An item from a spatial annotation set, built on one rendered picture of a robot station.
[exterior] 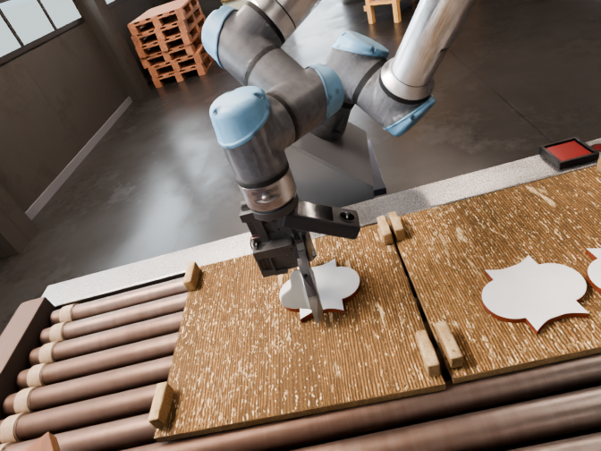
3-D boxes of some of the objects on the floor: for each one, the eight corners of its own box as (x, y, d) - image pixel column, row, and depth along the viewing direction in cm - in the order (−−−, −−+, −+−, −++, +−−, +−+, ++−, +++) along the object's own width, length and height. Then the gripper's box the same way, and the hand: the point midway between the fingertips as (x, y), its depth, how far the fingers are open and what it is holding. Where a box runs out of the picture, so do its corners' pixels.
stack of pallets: (173, 63, 690) (148, 9, 638) (219, 50, 678) (197, -7, 625) (153, 89, 593) (122, 27, 541) (206, 73, 580) (179, 8, 528)
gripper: (243, 173, 66) (279, 258, 78) (233, 251, 51) (279, 344, 62) (293, 159, 65) (322, 248, 77) (299, 235, 49) (334, 332, 61)
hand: (319, 288), depth 69 cm, fingers open, 14 cm apart
